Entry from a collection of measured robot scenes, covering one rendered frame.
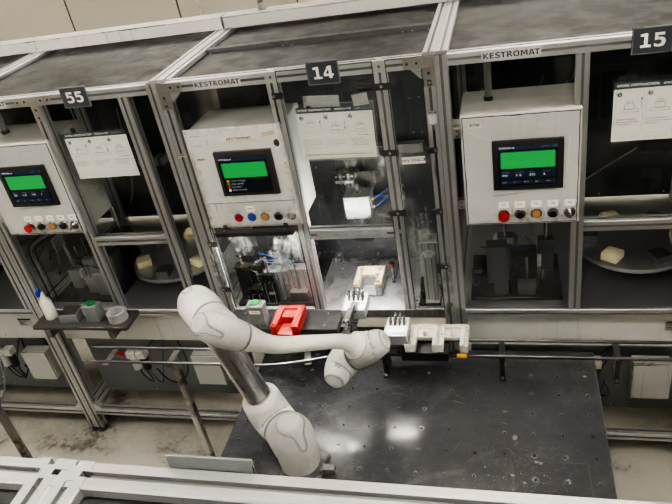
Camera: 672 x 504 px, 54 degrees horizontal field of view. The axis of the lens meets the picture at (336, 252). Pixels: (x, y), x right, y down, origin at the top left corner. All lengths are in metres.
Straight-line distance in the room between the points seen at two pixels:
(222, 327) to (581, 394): 1.50
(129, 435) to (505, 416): 2.28
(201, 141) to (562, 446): 1.83
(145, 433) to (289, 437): 1.78
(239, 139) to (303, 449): 1.22
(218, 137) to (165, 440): 1.97
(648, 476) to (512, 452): 1.03
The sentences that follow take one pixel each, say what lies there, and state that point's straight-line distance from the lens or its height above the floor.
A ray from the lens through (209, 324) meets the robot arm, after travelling 2.10.
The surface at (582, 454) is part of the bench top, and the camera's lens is 2.67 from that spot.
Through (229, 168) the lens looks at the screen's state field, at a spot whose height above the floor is 1.66.
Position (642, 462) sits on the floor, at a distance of 3.58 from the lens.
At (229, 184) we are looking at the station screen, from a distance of 2.76.
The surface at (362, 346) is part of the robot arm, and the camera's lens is 2.36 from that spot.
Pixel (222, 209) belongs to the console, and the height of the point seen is 1.46.
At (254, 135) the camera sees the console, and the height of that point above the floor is 1.79.
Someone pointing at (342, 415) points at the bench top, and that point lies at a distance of 2.84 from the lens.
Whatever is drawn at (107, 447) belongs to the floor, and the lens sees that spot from 4.16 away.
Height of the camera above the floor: 2.70
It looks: 31 degrees down
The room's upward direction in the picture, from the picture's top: 11 degrees counter-clockwise
